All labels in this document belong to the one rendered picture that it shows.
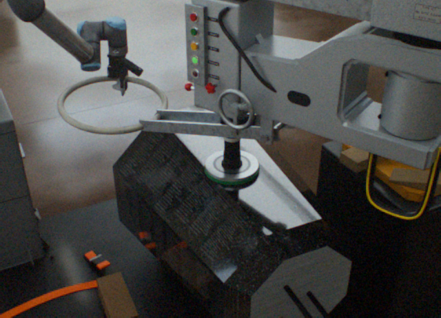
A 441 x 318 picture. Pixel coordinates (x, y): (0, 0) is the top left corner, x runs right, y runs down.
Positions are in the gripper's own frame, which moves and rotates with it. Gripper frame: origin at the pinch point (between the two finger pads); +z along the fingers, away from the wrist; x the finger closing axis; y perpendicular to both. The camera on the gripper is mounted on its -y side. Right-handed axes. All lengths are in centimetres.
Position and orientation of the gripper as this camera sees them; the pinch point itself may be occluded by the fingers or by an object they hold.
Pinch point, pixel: (125, 91)
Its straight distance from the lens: 281.6
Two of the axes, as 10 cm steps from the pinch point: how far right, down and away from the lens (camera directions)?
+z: -0.4, 8.2, 5.8
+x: -1.2, 5.7, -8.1
